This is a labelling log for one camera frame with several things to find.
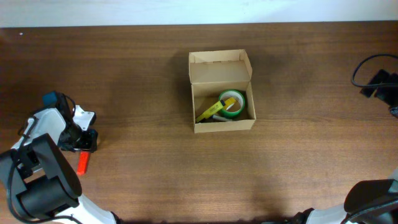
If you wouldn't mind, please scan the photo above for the pink highlighter marker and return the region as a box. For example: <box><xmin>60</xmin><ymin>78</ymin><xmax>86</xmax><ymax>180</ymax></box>
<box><xmin>76</xmin><ymin>151</ymin><xmax>91</xmax><ymax>175</ymax></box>

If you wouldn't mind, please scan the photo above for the yellow highlighter marker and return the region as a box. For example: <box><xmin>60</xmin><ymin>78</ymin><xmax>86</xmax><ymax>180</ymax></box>
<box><xmin>195</xmin><ymin>100</ymin><xmax>225</xmax><ymax>123</ymax></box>

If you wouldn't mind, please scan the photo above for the cardboard box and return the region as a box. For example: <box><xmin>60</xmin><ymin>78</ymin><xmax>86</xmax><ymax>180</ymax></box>
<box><xmin>188</xmin><ymin>49</ymin><xmax>256</xmax><ymax>133</ymax></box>

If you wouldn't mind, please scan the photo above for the small yellow tape roll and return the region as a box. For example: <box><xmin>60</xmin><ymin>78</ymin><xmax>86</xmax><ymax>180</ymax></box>
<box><xmin>223</xmin><ymin>97</ymin><xmax>236</xmax><ymax>111</ymax></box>

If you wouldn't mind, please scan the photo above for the green tape roll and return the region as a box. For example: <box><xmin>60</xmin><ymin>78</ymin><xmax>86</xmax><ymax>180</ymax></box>
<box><xmin>219</xmin><ymin>90</ymin><xmax>246</xmax><ymax>119</ymax></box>

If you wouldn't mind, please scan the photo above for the blue whiteboard marker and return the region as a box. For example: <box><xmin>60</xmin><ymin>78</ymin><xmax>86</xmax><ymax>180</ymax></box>
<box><xmin>212</xmin><ymin>114</ymin><xmax>232</xmax><ymax>122</ymax></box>

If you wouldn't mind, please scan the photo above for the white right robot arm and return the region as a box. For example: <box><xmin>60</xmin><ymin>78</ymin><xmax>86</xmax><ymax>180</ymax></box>
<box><xmin>288</xmin><ymin>70</ymin><xmax>397</xmax><ymax>224</ymax></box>

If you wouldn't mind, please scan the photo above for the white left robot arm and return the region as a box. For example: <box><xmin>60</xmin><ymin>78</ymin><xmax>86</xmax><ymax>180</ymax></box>
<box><xmin>1</xmin><ymin>91</ymin><xmax>122</xmax><ymax>223</ymax></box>

